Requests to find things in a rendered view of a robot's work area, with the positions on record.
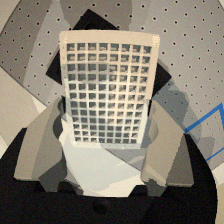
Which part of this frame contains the black rectangular plate nest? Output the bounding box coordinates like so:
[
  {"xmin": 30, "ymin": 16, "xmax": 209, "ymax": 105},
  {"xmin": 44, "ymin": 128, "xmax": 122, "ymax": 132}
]
[{"xmin": 46, "ymin": 9, "xmax": 172, "ymax": 98}]

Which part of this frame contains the grey flat base plate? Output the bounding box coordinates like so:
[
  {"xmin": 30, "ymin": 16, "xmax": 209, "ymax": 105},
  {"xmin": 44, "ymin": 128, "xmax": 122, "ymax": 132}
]
[{"xmin": 0, "ymin": 0, "xmax": 224, "ymax": 160}]

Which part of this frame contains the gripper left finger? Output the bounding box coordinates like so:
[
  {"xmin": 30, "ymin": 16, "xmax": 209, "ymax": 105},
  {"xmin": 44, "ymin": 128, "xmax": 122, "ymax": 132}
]
[{"xmin": 0, "ymin": 96, "xmax": 68, "ymax": 224}]

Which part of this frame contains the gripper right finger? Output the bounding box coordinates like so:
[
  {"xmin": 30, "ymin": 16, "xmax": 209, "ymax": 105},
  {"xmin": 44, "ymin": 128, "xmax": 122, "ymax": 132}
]
[{"xmin": 140, "ymin": 99, "xmax": 218, "ymax": 224}]

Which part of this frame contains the beige well plate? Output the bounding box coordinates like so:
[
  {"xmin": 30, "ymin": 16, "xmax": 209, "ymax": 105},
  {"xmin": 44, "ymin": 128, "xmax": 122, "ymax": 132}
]
[{"xmin": 59, "ymin": 30, "xmax": 160, "ymax": 149}]

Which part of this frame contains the blue tape outline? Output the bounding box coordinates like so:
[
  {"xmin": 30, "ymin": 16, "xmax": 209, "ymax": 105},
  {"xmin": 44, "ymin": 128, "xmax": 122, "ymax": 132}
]
[{"xmin": 183, "ymin": 102, "xmax": 224, "ymax": 161}]

